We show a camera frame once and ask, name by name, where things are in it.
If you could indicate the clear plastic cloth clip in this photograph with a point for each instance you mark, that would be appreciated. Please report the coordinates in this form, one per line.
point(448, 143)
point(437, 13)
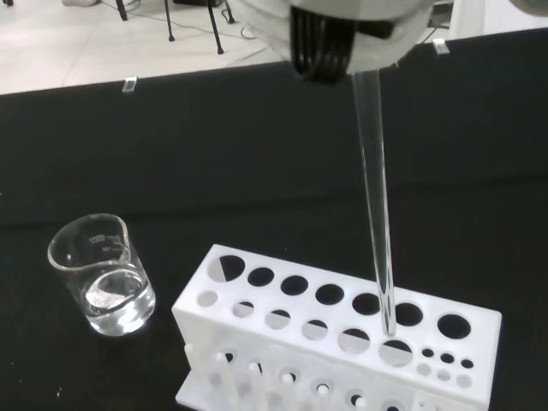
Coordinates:
point(441, 46)
point(130, 84)

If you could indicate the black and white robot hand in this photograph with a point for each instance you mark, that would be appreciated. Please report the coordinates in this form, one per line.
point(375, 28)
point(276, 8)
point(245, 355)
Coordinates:
point(325, 38)

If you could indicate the thick black stand leg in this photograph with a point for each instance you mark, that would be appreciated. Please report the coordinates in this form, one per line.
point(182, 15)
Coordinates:
point(122, 9)

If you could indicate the person's foot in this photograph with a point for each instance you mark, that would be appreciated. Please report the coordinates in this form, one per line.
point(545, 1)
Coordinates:
point(81, 2)

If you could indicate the white test tube rack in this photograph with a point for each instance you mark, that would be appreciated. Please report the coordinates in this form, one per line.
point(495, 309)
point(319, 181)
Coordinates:
point(334, 317)

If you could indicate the black bench cloth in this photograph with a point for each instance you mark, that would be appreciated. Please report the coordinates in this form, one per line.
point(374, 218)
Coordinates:
point(214, 150)

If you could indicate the clear glass beaker with water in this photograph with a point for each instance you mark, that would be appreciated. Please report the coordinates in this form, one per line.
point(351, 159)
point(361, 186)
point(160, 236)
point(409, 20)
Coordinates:
point(111, 299)

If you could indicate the black box on floor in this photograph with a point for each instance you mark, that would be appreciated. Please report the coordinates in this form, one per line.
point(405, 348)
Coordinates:
point(197, 2)

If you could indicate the pale white board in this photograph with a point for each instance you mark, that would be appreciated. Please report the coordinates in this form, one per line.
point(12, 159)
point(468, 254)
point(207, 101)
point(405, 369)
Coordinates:
point(466, 19)

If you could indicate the black tripod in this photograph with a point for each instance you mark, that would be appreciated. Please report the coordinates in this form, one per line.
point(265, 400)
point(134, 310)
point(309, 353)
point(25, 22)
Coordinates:
point(216, 30)

